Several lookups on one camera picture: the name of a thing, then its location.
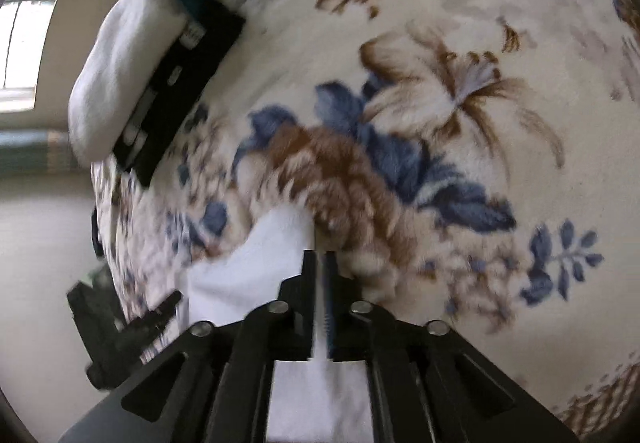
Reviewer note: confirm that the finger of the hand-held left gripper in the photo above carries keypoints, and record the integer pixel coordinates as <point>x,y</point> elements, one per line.
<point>155,318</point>

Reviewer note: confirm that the teal striped curtain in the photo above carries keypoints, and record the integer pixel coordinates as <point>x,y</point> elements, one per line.
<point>35,153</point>

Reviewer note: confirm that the white t-shirt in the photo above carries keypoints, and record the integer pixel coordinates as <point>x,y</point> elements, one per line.
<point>235,283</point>

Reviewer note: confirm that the barred window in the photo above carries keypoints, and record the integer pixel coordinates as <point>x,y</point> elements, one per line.
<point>25,23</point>

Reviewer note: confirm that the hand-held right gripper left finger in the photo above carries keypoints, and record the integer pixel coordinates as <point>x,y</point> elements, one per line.
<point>292,318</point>

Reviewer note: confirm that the floral bed blanket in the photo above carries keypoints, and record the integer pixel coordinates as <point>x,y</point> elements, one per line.
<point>450,173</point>

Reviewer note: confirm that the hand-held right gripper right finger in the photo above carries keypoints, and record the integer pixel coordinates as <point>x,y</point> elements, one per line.
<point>331,293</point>

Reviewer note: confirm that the folded white shirt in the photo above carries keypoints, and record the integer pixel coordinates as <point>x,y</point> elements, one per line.
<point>120,73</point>

